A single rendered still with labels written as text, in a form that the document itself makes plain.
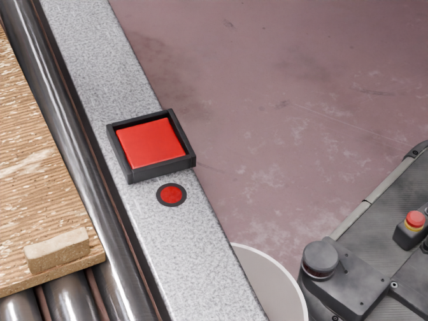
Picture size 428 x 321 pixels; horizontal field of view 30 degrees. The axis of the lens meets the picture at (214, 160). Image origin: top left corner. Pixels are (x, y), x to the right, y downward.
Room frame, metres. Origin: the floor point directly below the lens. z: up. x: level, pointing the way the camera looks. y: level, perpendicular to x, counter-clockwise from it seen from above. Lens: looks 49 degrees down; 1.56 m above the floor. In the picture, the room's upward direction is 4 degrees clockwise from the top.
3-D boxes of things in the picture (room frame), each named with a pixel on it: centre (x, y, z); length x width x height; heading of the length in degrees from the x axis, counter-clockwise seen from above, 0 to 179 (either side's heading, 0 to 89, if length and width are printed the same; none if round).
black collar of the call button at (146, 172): (0.57, 0.07, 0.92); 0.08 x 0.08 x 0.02; 25
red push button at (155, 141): (0.57, 0.07, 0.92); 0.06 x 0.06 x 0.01; 25
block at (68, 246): (0.41, 0.14, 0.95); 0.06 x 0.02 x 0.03; 118
